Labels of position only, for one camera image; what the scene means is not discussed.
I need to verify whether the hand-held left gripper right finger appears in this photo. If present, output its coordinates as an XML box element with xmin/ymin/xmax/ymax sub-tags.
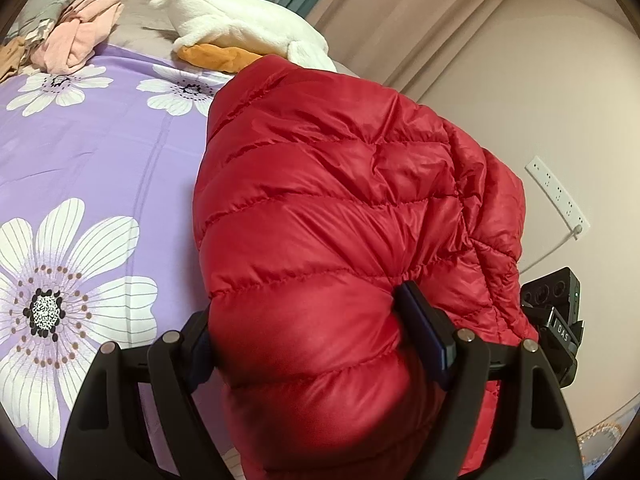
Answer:
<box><xmin>395</xmin><ymin>280</ymin><xmax>586</xmax><ymax>480</ymax></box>

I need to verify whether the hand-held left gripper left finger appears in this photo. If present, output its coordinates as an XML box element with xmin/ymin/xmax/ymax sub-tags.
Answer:
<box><xmin>57</xmin><ymin>310</ymin><xmax>251</xmax><ymax>480</ymax></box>

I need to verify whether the red down jacket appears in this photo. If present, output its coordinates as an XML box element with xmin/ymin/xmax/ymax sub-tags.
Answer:
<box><xmin>192</xmin><ymin>54</ymin><xmax>543</xmax><ymax>480</ymax></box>

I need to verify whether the white power strip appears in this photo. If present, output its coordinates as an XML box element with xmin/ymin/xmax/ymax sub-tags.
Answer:
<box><xmin>525</xmin><ymin>155</ymin><xmax>591</xmax><ymax>241</ymax></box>

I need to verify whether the patterned beige cloth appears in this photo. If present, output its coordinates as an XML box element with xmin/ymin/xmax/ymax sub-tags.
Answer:
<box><xmin>575</xmin><ymin>420</ymin><xmax>631</xmax><ymax>480</ymax></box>

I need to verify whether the purple floral bed sheet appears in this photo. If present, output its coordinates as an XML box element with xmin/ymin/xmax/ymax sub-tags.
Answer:
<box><xmin>0</xmin><ymin>45</ymin><xmax>251</xmax><ymax>480</ymax></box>

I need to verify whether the mustard orange garment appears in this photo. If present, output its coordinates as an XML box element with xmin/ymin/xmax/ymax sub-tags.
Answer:
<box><xmin>178</xmin><ymin>44</ymin><xmax>263</xmax><ymax>73</ymax></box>

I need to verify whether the beige curtain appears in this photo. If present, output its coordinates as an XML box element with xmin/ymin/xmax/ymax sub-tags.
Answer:
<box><xmin>300</xmin><ymin>0</ymin><xmax>531</xmax><ymax>101</ymax></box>

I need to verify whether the white plush toy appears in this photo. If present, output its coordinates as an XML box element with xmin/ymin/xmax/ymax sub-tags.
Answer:
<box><xmin>149</xmin><ymin>0</ymin><xmax>337</xmax><ymax>72</ymax></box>

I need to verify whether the pink garment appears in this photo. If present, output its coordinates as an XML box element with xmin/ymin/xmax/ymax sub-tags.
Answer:
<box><xmin>42</xmin><ymin>0</ymin><xmax>126</xmax><ymax>73</ymax></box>

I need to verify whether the grey duvet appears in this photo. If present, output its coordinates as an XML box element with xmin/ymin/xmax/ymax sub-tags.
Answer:
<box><xmin>100</xmin><ymin>0</ymin><xmax>176</xmax><ymax>56</ymax></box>

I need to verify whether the tan cloth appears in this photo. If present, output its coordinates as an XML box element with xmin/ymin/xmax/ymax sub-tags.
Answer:
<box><xmin>0</xmin><ymin>37</ymin><xmax>28</xmax><ymax>83</ymax></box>

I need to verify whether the white cable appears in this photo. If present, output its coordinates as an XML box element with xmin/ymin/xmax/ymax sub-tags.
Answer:
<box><xmin>520</xmin><ymin>227</ymin><xmax>581</xmax><ymax>276</ymax></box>

